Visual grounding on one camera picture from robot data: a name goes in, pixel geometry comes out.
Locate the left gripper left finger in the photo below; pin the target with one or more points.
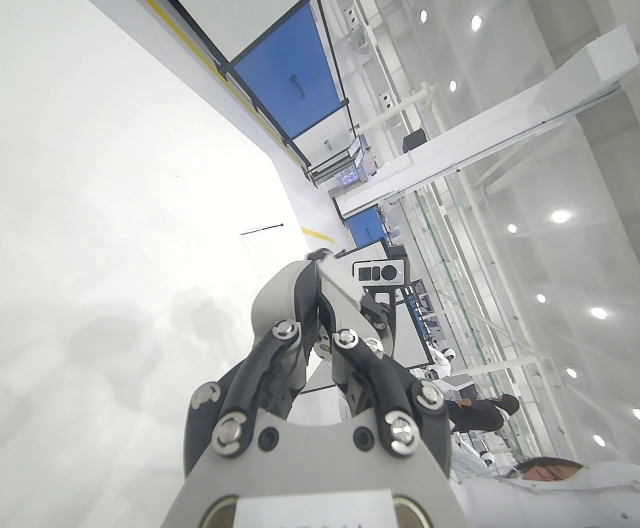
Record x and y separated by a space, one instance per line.
272 300

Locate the person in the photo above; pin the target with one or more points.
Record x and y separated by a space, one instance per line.
575 495
480 415

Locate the thin black zip tie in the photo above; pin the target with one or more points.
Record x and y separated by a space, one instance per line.
262 230

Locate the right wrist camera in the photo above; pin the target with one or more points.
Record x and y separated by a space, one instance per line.
395 273

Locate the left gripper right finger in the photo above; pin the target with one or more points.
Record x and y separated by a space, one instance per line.
370 365

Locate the large blue partition panel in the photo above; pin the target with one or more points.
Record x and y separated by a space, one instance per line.
290 75

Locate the small black box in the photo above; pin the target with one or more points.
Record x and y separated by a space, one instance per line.
415 141

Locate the small blue partition panel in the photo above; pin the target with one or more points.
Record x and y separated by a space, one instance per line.
366 227

